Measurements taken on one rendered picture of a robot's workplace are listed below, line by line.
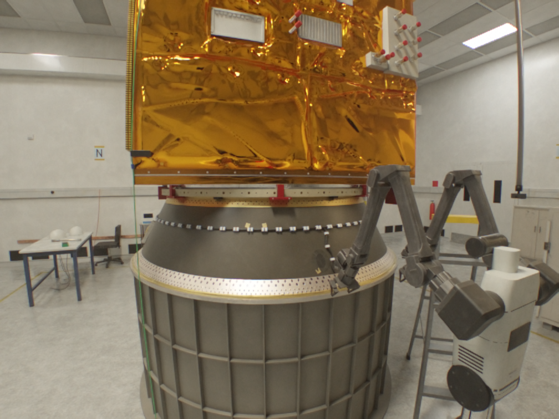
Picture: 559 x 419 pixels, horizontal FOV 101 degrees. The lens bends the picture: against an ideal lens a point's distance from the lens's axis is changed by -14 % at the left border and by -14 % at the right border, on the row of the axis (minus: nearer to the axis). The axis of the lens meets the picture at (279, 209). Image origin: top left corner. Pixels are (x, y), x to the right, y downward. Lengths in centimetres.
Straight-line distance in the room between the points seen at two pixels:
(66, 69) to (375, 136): 665
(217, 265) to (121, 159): 579
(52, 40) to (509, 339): 842
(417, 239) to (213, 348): 123
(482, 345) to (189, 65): 174
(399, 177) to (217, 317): 114
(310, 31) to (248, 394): 224
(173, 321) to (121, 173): 562
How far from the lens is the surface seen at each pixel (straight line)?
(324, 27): 204
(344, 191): 181
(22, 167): 774
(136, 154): 149
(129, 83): 173
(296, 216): 159
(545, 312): 448
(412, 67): 235
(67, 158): 739
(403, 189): 99
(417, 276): 93
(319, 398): 191
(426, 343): 224
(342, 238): 170
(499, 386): 116
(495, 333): 104
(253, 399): 182
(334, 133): 180
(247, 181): 158
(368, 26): 227
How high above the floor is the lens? 174
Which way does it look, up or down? 5 degrees down
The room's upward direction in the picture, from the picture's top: straight up
